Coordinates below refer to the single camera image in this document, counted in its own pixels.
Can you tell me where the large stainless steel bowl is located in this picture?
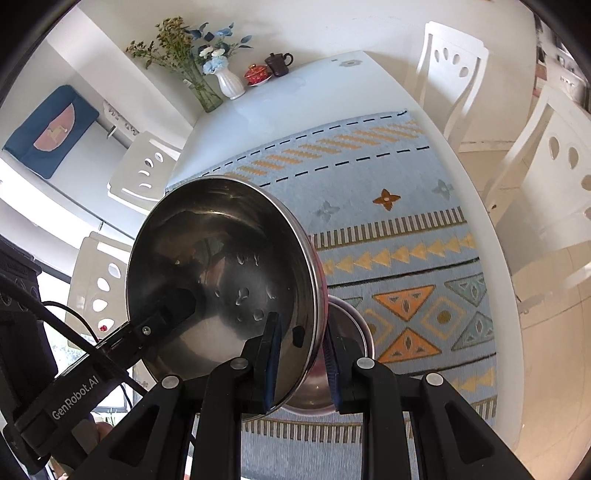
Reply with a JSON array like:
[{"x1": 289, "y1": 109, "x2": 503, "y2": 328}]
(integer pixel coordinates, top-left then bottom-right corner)
[{"x1": 126, "y1": 175, "x2": 328, "y2": 421}]

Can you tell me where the white cutout dining chair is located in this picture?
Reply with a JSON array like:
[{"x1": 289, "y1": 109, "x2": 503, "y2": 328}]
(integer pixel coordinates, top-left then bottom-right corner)
[
  {"x1": 107, "y1": 130, "x2": 182, "y2": 215},
  {"x1": 482, "y1": 85, "x2": 591, "y2": 315},
  {"x1": 404, "y1": 21, "x2": 490, "y2": 153},
  {"x1": 66, "y1": 231, "x2": 134, "y2": 342}
]

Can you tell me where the red cup with saucer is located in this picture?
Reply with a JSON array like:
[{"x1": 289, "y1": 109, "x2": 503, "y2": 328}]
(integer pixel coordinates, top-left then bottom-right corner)
[{"x1": 244, "y1": 65, "x2": 273, "y2": 88}]

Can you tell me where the white ribbed flower vase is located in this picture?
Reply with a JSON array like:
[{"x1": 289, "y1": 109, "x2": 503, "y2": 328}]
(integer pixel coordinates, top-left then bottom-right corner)
[{"x1": 185, "y1": 23, "x2": 254, "y2": 101}]

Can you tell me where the dark brown teapot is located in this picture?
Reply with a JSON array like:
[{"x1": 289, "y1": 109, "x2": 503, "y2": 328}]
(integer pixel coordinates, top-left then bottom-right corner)
[{"x1": 264, "y1": 52, "x2": 295, "y2": 78}]

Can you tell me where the small stainless steel bowl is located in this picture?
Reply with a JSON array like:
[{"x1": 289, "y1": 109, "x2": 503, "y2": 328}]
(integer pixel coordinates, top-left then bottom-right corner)
[{"x1": 281, "y1": 295, "x2": 376, "y2": 416}]

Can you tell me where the blue patterned woven table mat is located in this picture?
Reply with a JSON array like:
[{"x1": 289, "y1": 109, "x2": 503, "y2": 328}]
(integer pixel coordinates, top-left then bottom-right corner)
[{"x1": 164, "y1": 110, "x2": 498, "y2": 480}]

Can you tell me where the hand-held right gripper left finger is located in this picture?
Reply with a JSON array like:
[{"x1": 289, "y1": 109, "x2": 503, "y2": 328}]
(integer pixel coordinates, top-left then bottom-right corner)
[{"x1": 69, "y1": 311, "x2": 282, "y2": 480}]

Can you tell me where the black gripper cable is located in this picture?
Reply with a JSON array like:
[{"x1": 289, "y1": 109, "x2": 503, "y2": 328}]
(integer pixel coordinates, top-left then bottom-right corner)
[{"x1": 41, "y1": 300, "x2": 151, "y2": 398}]

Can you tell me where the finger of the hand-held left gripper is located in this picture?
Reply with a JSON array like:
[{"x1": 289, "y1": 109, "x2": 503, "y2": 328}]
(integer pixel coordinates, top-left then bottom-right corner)
[{"x1": 95, "y1": 290, "x2": 198, "y2": 366}]

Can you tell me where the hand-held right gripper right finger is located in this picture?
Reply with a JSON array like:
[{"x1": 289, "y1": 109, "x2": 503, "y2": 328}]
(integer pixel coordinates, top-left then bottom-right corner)
[{"x1": 323, "y1": 323, "x2": 536, "y2": 480}]

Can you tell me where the glass vase with dried flowers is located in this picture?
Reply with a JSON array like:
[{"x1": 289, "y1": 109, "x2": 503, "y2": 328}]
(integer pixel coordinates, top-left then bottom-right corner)
[{"x1": 126, "y1": 16, "x2": 225, "y2": 114}]

